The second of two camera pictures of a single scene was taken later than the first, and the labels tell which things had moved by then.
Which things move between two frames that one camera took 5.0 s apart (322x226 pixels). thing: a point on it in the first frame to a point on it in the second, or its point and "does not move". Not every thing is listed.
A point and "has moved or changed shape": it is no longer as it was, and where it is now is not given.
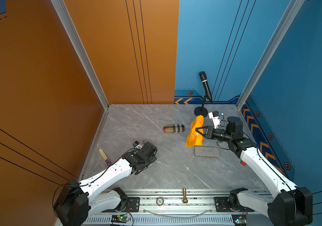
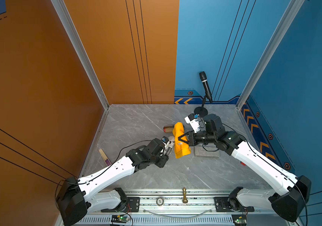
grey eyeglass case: [206, 151] does not move
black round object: [201, 110] does not move
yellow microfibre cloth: [194, 137] has moved or changed shape
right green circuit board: [239, 219] does not move
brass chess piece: [185, 200] does not move
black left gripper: [153, 158] to [165, 158]
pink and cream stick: [106, 159] does not move
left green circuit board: [119, 218] does not move
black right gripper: [210, 132] to [191, 141]
